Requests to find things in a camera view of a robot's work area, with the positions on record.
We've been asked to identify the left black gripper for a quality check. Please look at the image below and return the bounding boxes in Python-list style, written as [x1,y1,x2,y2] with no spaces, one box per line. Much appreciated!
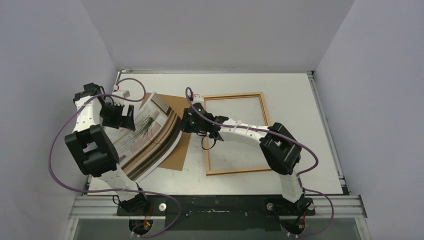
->
[100,102,135,132]

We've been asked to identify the printed plant photo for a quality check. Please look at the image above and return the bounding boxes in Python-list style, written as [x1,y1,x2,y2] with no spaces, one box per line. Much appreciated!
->
[105,92,181,191]

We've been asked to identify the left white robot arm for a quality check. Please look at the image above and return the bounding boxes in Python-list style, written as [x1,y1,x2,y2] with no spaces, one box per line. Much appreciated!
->
[64,83,150,216]

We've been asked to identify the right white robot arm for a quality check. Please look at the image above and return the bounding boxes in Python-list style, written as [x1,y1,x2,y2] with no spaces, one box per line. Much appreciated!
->
[180,102,306,215]

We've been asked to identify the brown cardboard backing board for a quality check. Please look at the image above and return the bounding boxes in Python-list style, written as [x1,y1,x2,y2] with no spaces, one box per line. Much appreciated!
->
[137,93,190,171]

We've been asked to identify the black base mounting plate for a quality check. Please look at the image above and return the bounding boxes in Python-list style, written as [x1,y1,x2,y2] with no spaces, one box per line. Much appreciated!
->
[116,194,316,231]

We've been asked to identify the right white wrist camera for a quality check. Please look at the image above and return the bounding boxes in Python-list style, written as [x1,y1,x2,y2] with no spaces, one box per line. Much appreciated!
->
[191,94,205,105]

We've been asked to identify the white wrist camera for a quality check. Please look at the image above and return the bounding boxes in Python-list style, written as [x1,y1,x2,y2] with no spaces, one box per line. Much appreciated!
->
[191,94,205,105]
[112,85,130,99]

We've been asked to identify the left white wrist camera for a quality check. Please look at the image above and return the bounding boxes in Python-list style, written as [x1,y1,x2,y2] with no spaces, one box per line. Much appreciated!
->
[112,85,130,99]

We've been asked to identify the wooden picture frame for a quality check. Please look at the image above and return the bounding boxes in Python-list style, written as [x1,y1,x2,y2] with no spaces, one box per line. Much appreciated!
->
[202,92,276,176]

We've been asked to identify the aluminium rail front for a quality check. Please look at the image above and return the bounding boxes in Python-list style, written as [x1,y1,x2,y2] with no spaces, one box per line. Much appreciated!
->
[67,195,368,228]

